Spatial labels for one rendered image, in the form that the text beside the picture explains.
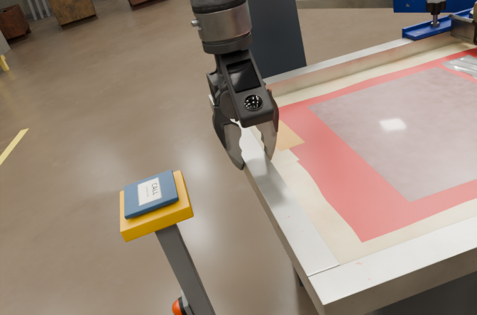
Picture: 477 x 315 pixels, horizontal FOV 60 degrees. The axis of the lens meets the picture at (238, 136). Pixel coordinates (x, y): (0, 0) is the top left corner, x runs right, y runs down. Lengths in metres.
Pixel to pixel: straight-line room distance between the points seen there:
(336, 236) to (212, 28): 0.31
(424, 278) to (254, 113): 0.26
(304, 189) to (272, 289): 1.22
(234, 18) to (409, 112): 0.39
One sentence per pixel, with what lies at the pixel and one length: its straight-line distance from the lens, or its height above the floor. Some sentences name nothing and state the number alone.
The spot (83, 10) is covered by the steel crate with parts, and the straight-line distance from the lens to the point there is 8.86.
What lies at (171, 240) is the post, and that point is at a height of 0.86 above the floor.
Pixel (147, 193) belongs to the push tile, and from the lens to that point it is 0.79.
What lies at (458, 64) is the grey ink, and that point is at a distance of 0.98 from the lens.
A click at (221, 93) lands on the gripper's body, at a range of 0.59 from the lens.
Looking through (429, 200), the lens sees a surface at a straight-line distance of 0.60.
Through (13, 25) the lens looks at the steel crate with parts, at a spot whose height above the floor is 0.32.
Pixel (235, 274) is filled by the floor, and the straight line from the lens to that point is 1.90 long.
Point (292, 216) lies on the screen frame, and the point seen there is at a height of 1.04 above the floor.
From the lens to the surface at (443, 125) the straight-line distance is 0.76.
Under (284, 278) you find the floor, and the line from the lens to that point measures 1.83.
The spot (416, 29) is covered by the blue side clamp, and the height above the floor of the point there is 1.03.
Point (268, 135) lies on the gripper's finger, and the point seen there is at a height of 1.07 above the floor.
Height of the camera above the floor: 1.39
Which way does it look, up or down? 29 degrees down
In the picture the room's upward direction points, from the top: 16 degrees counter-clockwise
